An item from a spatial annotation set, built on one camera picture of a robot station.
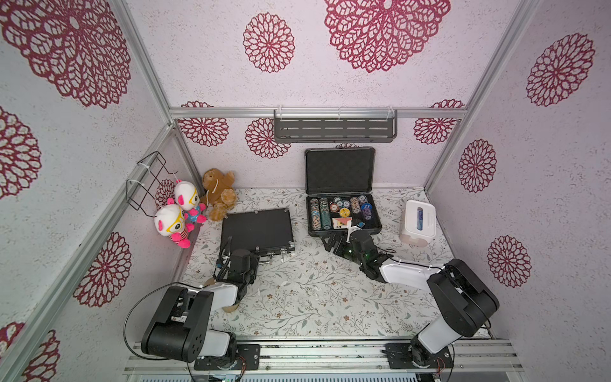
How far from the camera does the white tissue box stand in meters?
0.97

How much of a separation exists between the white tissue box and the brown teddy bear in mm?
753

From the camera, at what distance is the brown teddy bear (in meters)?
1.02
